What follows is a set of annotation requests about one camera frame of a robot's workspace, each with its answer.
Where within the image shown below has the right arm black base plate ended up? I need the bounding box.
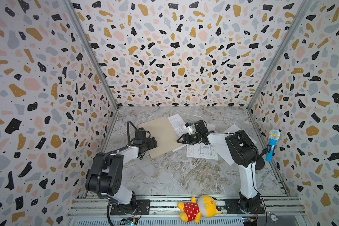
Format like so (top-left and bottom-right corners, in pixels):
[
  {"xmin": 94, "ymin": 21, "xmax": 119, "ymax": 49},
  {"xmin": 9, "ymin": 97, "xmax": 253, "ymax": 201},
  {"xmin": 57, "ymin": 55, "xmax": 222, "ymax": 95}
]
[{"xmin": 224, "ymin": 198, "xmax": 266, "ymax": 214}]

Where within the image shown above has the technical drawing paper sheet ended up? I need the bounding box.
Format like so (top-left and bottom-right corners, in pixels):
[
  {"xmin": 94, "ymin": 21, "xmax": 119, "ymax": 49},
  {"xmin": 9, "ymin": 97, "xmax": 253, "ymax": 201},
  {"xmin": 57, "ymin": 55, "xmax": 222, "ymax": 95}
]
[{"xmin": 186, "ymin": 143, "xmax": 218, "ymax": 160}]

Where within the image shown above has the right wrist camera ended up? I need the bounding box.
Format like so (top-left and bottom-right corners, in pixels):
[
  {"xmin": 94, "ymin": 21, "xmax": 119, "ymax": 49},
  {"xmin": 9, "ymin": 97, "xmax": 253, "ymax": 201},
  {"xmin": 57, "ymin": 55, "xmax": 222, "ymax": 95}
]
[{"xmin": 184, "ymin": 122, "xmax": 194, "ymax": 134}]

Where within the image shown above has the beige manila folder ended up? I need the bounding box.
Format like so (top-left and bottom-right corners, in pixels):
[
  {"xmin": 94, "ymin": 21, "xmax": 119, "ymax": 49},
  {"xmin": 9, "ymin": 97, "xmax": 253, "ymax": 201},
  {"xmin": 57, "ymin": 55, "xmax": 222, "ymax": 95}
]
[{"xmin": 138, "ymin": 117, "xmax": 184, "ymax": 159}]

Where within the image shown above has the left green circuit board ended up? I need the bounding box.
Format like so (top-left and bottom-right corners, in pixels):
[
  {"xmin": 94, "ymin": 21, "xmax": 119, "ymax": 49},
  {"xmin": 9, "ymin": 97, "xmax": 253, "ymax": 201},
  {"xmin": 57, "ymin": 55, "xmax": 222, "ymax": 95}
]
[{"xmin": 118, "ymin": 218, "xmax": 138, "ymax": 226}]

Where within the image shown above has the right circuit board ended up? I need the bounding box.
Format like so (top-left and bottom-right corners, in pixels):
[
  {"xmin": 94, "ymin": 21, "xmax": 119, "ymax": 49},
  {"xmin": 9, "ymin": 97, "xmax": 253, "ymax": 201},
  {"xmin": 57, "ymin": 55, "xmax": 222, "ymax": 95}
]
[{"xmin": 242, "ymin": 217, "xmax": 258, "ymax": 226}]

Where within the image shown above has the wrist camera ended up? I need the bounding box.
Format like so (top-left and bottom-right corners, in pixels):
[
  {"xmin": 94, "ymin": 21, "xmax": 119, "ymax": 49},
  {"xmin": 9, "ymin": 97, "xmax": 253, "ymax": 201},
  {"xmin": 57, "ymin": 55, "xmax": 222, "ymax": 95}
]
[
  {"xmin": 135, "ymin": 128, "xmax": 151, "ymax": 140},
  {"xmin": 184, "ymin": 122, "xmax": 194, "ymax": 134}
]

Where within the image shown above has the text printed paper sheet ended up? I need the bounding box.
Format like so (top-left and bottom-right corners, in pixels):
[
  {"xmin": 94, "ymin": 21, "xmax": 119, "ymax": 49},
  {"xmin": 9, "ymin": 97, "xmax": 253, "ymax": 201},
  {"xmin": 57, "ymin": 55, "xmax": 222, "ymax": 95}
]
[{"xmin": 168, "ymin": 114, "xmax": 188, "ymax": 153}]

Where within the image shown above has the round white blue badge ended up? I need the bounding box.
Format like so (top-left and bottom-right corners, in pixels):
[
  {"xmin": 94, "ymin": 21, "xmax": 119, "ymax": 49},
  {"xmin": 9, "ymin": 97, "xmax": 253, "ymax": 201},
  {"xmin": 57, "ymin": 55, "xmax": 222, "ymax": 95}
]
[{"xmin": 269, "ymin": 213, "xmax": 278, "ymax": 223}]

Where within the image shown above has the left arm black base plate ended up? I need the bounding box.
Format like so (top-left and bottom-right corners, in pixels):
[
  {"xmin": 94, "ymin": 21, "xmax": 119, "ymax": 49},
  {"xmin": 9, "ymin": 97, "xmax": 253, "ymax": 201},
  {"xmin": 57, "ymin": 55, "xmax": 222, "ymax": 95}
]
[{"xmin": 110, "ymin": 199, "xmax": 150, "ymax": 217}]

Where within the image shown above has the yellow plush toy red dress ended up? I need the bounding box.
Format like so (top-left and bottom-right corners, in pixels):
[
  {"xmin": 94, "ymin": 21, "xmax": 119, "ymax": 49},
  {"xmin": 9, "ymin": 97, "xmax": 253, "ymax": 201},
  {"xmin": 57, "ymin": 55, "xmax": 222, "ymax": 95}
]
[{"xmin": 178, "ymin": 195, "xmax": 222, "ymax": 224}]

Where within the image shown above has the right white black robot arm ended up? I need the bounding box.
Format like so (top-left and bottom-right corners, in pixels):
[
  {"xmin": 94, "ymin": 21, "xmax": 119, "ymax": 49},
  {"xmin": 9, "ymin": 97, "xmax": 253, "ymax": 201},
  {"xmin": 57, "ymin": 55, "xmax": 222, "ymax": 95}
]
[{"xmin": 177, "ymin": 121, "xmax": 259, "ymax": 200}]

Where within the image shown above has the blue toy microphone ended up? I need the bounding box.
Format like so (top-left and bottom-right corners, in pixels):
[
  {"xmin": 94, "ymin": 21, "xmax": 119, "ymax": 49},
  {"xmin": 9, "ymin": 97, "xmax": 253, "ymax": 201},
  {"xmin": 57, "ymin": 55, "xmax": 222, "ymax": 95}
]
[{"xmin": 266, "ymin": 130, "xmax": 281, "ymax": 162}]

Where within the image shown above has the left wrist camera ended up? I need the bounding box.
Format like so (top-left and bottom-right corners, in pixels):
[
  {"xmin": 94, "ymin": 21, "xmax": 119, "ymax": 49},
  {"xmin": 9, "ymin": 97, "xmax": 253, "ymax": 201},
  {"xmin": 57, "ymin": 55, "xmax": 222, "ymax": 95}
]
[{"xmin": 135, "ymin": 128, "xmax": 151, "ymax": 140}]

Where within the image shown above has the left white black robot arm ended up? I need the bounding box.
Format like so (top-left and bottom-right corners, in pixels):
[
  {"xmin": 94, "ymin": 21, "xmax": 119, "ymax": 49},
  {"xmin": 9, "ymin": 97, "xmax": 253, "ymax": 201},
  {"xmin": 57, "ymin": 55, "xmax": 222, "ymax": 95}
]
[{"xmin": 85, "ymin": 128, "xmax": 157, "ymax": 205}]

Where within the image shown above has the aluminium rail frame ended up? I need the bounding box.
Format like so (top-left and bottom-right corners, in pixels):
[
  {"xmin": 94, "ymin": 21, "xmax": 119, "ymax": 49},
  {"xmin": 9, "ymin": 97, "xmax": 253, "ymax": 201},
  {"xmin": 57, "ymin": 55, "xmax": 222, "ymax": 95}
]
[{"xmin": 64, "ymin": 194, "xmax": 311, "ymax": 226}]

